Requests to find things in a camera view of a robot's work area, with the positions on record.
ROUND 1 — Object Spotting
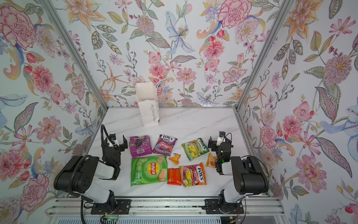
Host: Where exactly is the purple grape snack pack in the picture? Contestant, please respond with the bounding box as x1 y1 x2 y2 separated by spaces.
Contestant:
129 135 152 158

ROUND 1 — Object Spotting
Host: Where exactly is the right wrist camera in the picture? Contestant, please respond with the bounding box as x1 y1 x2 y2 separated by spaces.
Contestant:
217 131 226 145

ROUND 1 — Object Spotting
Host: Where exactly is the green yellow Fox's candy bag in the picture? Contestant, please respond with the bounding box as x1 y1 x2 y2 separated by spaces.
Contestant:
182 138 209 161

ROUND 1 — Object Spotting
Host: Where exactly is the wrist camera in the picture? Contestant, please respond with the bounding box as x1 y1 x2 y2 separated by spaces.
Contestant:
217 131 226 145
108 133 117 147

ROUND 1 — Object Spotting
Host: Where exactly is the green Lays chips bag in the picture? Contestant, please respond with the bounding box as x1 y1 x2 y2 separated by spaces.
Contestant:
131 155 169 186

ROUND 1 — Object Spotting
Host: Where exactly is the aluminium corner post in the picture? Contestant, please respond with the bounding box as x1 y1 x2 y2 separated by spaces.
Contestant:
39 0 109 112
235 1 293 113

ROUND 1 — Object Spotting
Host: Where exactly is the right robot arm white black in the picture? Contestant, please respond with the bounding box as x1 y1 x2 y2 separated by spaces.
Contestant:
205 136 269 214

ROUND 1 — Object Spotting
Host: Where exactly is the purple Fox's candy bag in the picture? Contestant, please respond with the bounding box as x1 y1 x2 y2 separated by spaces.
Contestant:
152 134 177 156

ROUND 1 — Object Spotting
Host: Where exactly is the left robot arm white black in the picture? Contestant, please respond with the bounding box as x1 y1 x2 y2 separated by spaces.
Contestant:
53 137 128 214

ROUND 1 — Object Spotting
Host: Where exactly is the orange small snack packet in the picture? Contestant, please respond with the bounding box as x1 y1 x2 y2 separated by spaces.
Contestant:
206 153 217 169

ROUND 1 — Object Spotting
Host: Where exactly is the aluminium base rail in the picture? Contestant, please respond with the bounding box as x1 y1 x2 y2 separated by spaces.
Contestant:
45 197 285 217

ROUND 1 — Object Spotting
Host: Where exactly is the red snack packet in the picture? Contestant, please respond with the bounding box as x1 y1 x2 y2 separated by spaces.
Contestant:
167 168 182 186

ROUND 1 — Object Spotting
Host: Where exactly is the small orange wrapped candy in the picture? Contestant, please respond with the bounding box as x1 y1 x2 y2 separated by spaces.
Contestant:
169 154 180 165

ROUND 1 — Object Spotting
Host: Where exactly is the right aluminium corner post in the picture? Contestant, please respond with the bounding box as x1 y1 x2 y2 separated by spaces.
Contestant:
235 1 293 113

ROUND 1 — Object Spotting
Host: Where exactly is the multicolour Fox's candy bag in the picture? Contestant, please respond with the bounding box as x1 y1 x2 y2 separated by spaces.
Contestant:
180 163 207 187

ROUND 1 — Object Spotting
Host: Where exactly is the white paper gift bag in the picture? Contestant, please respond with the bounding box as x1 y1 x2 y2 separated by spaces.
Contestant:
135 82 159 127

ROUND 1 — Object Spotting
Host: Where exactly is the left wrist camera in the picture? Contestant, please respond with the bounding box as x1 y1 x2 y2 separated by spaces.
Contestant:
108 133 117 147

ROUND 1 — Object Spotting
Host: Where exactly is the left aluminium corner post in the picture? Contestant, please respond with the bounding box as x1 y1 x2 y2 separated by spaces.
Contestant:
39 0 109 112

